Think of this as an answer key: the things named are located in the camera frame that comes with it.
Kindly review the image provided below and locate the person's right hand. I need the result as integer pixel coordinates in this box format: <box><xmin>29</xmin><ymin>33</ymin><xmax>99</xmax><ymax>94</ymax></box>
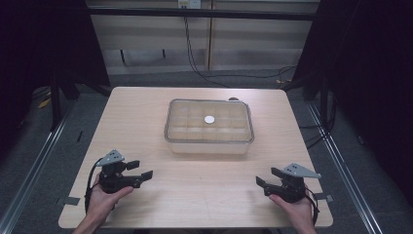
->
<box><xmin>268</xmin><ymin>193</ymin><xmax>319</xmax><ymax>228</ymax></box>

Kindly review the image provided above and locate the white wall power outlet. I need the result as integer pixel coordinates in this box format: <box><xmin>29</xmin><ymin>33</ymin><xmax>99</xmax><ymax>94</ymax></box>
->
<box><xmin>177</xmin><ymin>0</ymin><xmax>203</xmax><ymax>10</ymax></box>

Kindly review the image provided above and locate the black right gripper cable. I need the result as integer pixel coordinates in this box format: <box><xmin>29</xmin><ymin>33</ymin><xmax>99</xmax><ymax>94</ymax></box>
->
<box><xmin>304</xmin><ymin>185</ymin><xmax>321</xmax><ymax>226</ymax></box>

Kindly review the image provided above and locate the black hanging power cable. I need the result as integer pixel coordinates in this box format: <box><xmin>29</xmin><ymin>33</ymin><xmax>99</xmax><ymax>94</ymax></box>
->
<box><xmin>183</xmin><ymin>17</ymin><xmax>298</xmax><ymax>89</ymax></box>

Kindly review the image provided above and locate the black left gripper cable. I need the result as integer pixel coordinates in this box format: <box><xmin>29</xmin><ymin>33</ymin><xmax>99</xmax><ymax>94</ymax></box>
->
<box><xmin>84</xmin><ymin>157</ymin><xmax>104</xmax><ymax>215</ymax></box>

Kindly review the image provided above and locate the black horizontal metal bar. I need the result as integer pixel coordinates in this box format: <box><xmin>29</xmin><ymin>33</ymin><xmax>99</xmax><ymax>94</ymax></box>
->
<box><xmin>87</xmin><ymin>7</ymin><xmax>320</xmax><ymax>21</ymax></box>

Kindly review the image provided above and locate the grey tape strip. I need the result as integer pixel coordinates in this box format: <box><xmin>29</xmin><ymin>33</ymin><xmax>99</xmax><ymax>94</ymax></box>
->
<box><xmin>314</xmin><ymin>192</ymin><xmax>334</xmax><ymax>203</ymax></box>
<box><xmin>61</xmin><ymin>196</ymin><xmax>81</xmax><ymax>207</ymax></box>

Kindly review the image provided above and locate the clear plastic container lid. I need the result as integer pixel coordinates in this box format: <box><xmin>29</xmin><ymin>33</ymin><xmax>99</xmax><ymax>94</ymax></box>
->
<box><xmin>163</xmin><ymin>97</ymin><xmax>255</xmax><ymax>145</ymax></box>

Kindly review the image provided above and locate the black metal stand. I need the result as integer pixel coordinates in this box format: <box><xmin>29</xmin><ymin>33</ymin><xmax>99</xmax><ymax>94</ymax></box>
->
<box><xmin>303</xmin><ymin>72</ymin><xmax>337</xmax><ymax>131</ymax></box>
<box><xmin>49</xmin><ymin>76</ymin><xmax>63</xmax><ymax>133</ymax></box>

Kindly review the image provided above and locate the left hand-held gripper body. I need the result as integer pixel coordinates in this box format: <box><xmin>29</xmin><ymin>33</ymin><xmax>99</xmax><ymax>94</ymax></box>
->
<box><xmin>95</xmin><ymin>148</ymin><xmax>143</xmax><ymax>195</ymax></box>

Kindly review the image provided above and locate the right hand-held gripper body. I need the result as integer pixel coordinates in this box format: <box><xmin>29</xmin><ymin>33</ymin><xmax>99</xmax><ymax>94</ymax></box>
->
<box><xmin>263</xmin><ymin>162</ymin><xmax>322</xmax><ymax>205</ymax></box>

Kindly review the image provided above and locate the person's left hand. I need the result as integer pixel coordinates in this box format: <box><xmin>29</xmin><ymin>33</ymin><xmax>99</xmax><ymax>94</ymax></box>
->
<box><xmin>85</xmin><ymin>173</ymin><xmax>134</xmax><ymax>226</ymax></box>

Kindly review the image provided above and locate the dark curtain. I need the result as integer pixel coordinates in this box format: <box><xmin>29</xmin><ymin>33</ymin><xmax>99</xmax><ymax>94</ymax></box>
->
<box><xmin>293</xmin><ymin>0</ymin><xmax>413</xmax><ymax>209</ymax></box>
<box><xmin>0</xmin><ymin>0</ymin><xmax>111</xmax><ymax>157</ymax></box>

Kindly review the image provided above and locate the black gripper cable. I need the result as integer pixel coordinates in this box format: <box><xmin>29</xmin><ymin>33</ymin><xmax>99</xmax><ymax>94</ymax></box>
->
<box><xmin>84</xmin><ymin>157</ymin><xmax>104</xmax><ymax>215</ymax></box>
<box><xmin>304</xmin><ymin>185</ymin><xmax>321</xmax><ymax>226</ymax></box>

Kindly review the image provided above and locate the metal floor rail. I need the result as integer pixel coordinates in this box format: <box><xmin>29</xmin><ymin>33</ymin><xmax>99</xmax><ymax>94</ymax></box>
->
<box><xmin>306</xmin><ymin>102</ymin><xmax>386</xmax><ymax>234</ymax></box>
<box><xmin>0</xmin><ymin>106</ymin><xmax>74</xmax><ymax>234</ymax></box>

